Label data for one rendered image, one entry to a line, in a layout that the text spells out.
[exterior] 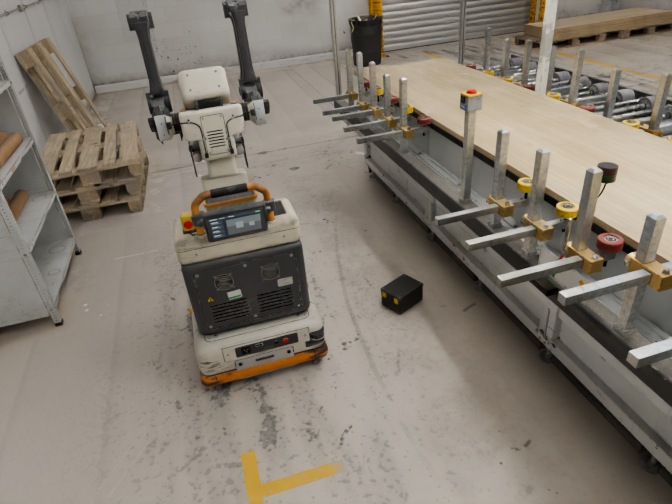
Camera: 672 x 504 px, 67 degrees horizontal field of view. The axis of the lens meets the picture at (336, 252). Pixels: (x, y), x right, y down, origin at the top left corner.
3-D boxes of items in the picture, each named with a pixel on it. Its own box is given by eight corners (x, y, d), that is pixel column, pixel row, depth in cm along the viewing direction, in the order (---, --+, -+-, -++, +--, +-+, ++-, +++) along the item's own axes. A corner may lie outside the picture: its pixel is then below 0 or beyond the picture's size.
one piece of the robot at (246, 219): (280, 235, 223) (277, 202, 204) (199, 253, 216) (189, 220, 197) (274, 216, 229) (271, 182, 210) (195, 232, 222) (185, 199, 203)
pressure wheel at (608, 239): (602, 274, 170) (609, 245, 164) (586, 262, 177) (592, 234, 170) (622, 269, 172) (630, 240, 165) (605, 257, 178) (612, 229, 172)
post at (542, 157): (526, 265, 202) (542, 151, 176) (521, 261, 205) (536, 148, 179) (533, 263, 202) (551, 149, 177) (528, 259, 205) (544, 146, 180)
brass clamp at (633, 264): (656, 293, 140) (661, 278, 138) (619, 268, 152) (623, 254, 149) (674, 287, 142) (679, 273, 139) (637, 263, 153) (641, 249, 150)
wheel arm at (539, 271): (500, 290, 163) (502, 280, 161) (495, 285, 166) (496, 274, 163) (614, 260, 172) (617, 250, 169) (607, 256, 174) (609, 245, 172)
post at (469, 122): (463, 204, 241) (468, 111, 217) (458, 200, 245) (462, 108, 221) (471, 202, 242) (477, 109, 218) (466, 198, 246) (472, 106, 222)
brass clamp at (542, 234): (539, 242, 187) (541, 230, 185) (518, 226, 199) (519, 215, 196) (554, 239, 189) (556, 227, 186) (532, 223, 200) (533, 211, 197)
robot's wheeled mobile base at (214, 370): (330, 359, 254) (326, 321, 241) (203, 393, 241) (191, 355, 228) (300, 286, 310) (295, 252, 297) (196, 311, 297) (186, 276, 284)
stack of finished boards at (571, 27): (672, 21, 865) (674, 10, 856) (552, 40, 810) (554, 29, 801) (636, 17, 928) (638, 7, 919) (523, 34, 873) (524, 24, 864)
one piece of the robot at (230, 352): (310, 341, 244) (308, 328, 240) (225, 363, 236) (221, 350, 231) (309, 338, 246) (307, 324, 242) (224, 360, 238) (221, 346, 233)
